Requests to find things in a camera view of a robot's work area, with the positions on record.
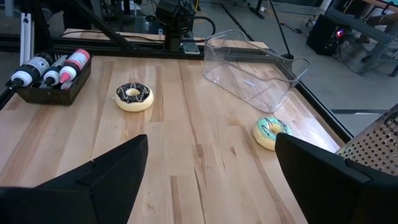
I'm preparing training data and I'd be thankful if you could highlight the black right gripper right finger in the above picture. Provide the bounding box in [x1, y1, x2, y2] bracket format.
[274, 133, 398, 224]

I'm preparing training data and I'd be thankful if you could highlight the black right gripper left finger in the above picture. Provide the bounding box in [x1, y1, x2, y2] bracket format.
[0, 134, 149, 224]

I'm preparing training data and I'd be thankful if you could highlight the mint frosted donut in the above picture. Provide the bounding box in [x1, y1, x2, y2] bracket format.
[252, 116, 293, 152]

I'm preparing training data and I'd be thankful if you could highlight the pink red bottle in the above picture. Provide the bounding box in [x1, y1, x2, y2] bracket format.
[58, 48, 91, 85]

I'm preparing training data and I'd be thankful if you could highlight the clear plastic bin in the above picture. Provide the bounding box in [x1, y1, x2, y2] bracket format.
[203, 29, 312, 114]

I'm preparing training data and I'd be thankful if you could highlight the black bottle white cap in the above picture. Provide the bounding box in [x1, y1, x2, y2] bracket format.
[5, 52, 55, 90]

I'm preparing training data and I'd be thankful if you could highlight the black mesh basket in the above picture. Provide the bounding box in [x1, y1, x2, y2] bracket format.
[15, 52, 93, 106]

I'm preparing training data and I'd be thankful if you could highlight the slim grey bottle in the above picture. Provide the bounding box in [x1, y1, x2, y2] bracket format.
[40, 55, 68, 88]

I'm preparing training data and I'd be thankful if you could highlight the black computer case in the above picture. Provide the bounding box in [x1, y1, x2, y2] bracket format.
[306, 14, 343, 57]

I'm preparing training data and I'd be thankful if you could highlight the grey desk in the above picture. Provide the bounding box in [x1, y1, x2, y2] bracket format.
[325, 0, 398, 75]

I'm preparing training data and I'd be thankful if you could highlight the white aluminium profile post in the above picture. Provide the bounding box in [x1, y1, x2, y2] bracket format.
[20, 12, 34, 66]

